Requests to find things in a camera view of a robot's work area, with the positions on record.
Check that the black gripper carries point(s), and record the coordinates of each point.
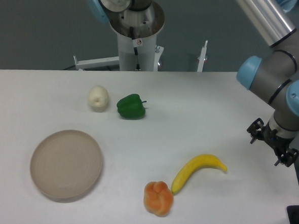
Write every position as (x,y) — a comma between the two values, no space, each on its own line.
(285,154)

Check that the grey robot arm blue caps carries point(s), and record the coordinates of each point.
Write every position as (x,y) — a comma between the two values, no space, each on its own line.
(269,78)

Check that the yellow banana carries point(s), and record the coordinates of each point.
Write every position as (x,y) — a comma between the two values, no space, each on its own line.
(198,162)

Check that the orange knotted bread roll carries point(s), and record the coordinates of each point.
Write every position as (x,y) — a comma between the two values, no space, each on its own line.
(158,199)

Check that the green bell pepper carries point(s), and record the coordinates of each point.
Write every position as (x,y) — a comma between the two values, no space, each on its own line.
(131,107)

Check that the beige round plate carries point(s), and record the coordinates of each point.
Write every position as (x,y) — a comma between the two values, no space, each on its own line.
(66,165)

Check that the white right mounting bracket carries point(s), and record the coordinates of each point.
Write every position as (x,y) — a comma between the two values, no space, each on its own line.
(203,57)

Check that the white mounting bracket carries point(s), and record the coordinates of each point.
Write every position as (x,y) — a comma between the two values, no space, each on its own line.
(95,63)
(203,57)

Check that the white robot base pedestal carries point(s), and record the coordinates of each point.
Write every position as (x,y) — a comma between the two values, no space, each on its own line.
(137,37)

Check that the white left mounting bracket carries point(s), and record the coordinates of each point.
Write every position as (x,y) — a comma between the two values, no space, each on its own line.
(95,63)

